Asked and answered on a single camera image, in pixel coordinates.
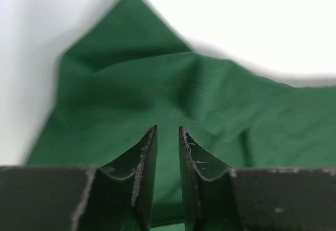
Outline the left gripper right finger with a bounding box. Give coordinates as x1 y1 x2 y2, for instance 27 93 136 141
179 127 335 230

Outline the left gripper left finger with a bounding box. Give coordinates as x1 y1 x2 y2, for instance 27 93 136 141
1 126 158 231

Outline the green t shirt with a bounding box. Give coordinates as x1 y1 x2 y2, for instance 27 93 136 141
27 0 335 230

